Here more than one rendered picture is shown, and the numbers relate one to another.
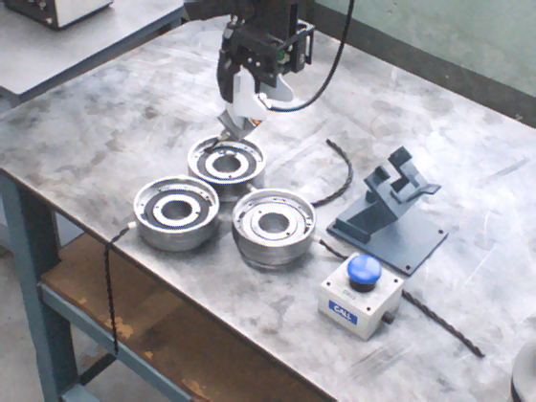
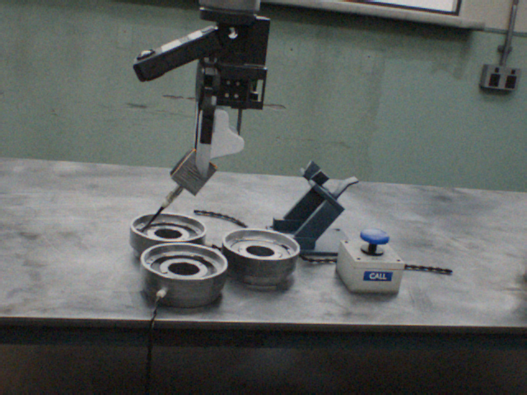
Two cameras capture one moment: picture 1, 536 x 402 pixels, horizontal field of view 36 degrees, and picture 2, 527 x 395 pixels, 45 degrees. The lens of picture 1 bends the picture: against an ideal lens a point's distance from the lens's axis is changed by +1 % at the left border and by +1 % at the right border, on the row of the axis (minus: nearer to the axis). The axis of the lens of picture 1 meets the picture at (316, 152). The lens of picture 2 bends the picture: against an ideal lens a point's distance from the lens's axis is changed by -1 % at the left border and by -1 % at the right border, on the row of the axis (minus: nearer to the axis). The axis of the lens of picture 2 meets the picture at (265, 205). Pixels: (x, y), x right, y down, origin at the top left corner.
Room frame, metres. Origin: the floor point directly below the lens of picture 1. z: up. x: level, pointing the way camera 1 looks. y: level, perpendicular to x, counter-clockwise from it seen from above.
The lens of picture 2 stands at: (0.21, 0.62, 1.17)
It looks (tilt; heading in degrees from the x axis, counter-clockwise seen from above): 19 degrees down; 313
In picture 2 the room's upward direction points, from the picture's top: 7 degrees clockwise
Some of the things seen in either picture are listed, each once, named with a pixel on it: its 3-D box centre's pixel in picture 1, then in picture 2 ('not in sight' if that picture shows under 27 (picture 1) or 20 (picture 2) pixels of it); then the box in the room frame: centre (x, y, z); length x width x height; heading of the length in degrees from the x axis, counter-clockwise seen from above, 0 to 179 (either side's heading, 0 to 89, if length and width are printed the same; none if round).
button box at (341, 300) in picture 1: (364, 297); (373, 265); (0.65, -0.07, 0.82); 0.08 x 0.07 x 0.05; 56
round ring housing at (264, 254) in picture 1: (273, 227); (259, 257); (0.75, 0.05, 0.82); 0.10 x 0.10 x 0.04
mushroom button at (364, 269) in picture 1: (363, 279); (372, 248); (0.65, -0.07, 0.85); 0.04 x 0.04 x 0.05
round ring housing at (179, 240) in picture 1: (176, 214); (183, 275); (0.76, 0.17, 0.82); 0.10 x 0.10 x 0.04
